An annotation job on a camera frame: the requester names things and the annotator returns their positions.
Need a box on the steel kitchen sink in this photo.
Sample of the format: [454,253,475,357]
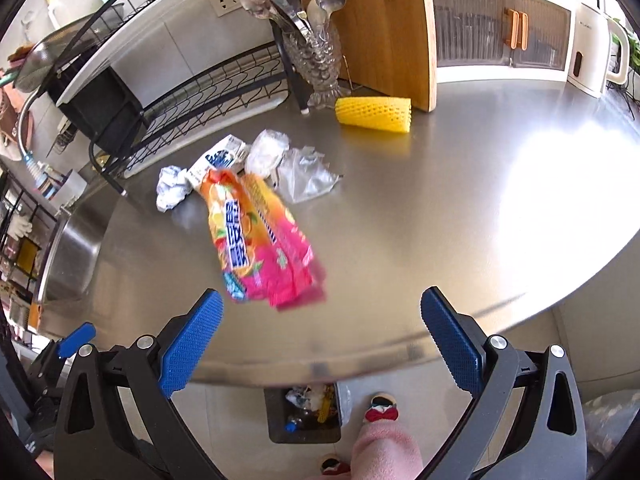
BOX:
[36,182,122,306]

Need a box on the pink fuzzy leg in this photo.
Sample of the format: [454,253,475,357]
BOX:
[350,420,423,479]

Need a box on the glass fish utensil holder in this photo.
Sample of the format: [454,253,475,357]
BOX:
[283,22,350,110]

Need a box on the white blue milk carton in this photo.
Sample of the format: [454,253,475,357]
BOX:
[186,134,250,190]

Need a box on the red black slipper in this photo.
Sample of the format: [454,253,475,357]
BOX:
[363,392,399,424]

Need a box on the white electric kettle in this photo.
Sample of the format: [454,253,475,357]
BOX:
[567,3,630,99]

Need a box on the curved steel faucet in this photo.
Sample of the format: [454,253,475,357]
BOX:
[16,90,48,193]

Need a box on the black trash bin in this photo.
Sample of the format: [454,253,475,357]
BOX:
[264,382,344,444]

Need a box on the clear plastic wrapper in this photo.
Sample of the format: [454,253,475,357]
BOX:
[272,146,342,204]

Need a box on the yellow foam fruit net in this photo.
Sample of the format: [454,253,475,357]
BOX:
[334,96,412,133]

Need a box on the orange pink mentos wrapper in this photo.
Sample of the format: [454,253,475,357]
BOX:
[200,169,323,310]

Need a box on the black wire dish rack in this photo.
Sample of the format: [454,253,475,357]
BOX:
[12,0,314,196]

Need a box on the glass door cabinet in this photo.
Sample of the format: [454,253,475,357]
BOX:
[431,0,577,84]

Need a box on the crumpled white plastic bag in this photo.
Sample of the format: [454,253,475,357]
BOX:
[244,129,290,179]

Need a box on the black storage shelf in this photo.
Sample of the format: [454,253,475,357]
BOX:
[1,167,56,333]

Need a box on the steel spoon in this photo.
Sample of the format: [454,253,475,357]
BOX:
[240,0,280,23]

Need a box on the crumpled white blue paper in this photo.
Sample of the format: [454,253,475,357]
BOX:
[156,166,193,212]

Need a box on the wooden cutting board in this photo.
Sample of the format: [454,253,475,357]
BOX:
[273,0,437,112]

